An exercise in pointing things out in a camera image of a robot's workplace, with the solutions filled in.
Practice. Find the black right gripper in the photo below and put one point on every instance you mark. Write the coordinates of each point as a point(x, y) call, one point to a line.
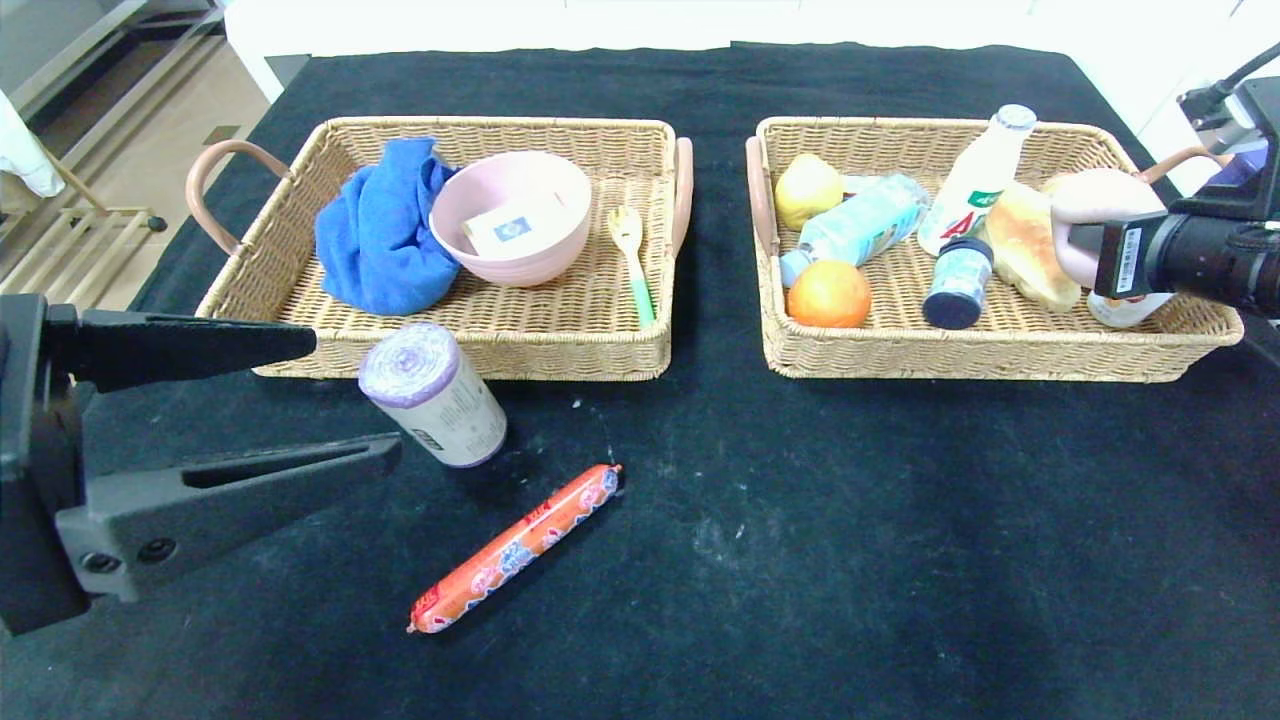
point(1122, 262)

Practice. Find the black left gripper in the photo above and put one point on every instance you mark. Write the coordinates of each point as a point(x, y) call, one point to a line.
point(22, 450)

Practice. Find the pale pink round bun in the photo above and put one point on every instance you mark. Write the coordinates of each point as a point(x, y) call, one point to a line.
point(1100, 195)

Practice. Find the croissant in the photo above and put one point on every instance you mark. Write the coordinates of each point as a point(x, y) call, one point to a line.
point(1020, 245)

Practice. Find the white milk bottle green label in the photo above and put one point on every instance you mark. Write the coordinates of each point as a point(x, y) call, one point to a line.
point(975, 190)

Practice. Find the purple garbage bag roll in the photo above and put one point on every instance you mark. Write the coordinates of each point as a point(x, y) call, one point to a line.
point(445, 400)

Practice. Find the yellow lemon toy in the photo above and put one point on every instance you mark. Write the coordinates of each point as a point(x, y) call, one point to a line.
point(808, 190)

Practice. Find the orange sausage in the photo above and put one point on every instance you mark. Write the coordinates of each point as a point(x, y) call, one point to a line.
point(515, 548)

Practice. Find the white bottle with blue cap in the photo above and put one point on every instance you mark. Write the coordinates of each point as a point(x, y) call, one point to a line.
point(1125, 312)

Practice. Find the small dark blue jar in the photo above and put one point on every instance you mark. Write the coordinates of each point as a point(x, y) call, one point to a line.
point(957, 285)

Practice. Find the wooden rolling rack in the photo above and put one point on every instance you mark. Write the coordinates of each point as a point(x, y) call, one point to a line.
point(100, 235)

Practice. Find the water bottle light blue label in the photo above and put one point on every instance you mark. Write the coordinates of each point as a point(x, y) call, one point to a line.
point(865, 225)

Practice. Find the orange fruit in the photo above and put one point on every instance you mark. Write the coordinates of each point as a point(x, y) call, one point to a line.
point(828, 297)

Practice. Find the blue cloth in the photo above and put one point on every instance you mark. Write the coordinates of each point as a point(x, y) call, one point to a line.
point(380, 240)

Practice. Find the white hanging cloth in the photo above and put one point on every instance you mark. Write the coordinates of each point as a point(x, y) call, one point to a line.
point(25, 150)

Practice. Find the pink bowl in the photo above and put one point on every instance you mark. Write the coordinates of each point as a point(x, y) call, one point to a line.
point(480, 190)

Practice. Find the white card box blue logo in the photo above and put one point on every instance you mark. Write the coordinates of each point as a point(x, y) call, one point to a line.
point(515, 228)

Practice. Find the white table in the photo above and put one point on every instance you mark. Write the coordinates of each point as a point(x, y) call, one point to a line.
point(450, 25)

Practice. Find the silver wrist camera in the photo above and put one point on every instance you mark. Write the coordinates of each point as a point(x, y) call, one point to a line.
point(1225, 125)

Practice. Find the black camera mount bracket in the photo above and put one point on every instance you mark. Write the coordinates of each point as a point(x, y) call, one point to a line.
point(1265, 190)

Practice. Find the grey metal shelf frame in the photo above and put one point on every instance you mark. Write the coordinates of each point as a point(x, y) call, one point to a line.
point(60, 30)

